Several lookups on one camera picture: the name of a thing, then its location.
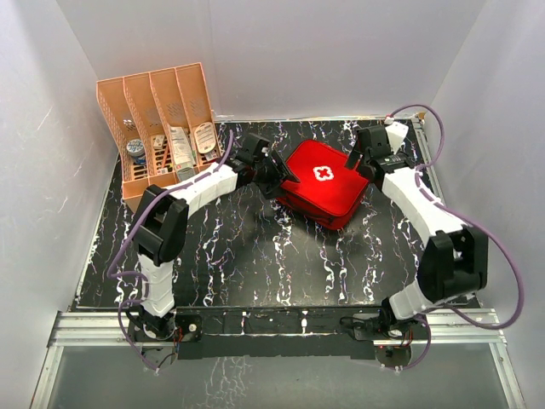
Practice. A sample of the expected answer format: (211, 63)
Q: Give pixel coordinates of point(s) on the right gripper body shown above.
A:
(362, 172)

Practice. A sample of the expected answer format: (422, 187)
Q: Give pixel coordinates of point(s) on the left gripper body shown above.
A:
(267, 173)

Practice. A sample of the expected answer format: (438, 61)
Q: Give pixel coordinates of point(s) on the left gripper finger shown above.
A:
(269, 192)
(282, 169)

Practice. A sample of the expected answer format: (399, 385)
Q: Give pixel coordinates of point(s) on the red black medicine case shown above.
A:
(327, 191)

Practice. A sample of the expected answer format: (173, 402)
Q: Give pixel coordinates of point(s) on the orange plastic file organizer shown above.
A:
(144, 110)

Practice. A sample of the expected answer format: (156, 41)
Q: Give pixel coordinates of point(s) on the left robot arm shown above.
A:
(159, 232)

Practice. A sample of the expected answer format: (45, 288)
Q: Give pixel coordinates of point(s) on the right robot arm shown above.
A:
(455, 258)

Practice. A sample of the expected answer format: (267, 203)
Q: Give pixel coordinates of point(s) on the white medicine box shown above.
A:
(182, 154)

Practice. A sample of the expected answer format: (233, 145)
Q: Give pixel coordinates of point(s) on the small medicine boxes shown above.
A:
(162, 158)

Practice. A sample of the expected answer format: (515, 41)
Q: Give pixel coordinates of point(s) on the oval blister card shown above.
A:
(204, 136)

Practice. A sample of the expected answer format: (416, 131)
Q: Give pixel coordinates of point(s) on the round blue tin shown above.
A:
(136, 150)

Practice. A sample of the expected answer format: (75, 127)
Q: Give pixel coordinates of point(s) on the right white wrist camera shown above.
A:
(396, 133)

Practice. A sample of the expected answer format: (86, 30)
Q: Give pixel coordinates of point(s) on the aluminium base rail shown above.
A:
(276, 358)

